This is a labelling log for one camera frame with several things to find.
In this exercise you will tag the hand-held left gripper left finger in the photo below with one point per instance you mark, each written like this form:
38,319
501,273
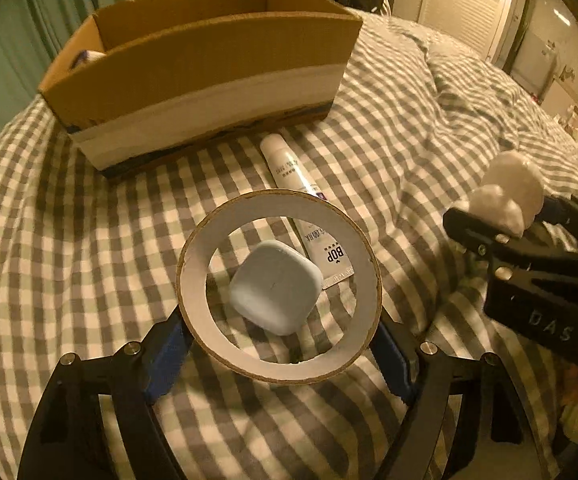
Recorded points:
165,362

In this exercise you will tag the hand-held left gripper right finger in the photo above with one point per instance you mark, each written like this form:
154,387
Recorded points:
394,366

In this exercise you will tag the white rounded soft object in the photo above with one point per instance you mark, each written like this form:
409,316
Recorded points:
511,185

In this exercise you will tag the light blue earbuds case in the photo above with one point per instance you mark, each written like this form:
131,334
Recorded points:
276,287

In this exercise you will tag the white squeeze tube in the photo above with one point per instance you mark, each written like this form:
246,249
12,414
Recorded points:
281,160

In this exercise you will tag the cardboard box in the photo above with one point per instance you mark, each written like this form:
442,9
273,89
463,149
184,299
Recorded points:
209,90

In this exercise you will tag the grey white checkered blanket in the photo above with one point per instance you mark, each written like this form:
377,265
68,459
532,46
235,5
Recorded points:
419,150

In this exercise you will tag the cluttered shelf unit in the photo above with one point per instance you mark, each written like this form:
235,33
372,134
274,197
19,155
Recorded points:
564,60

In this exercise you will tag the white louvered cabinet door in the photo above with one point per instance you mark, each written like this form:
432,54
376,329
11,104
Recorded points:
461,5

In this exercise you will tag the white item with blue edge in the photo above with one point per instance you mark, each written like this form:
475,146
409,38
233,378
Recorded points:
89,57

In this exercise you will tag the green curtain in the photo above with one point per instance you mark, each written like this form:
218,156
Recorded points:
19,30

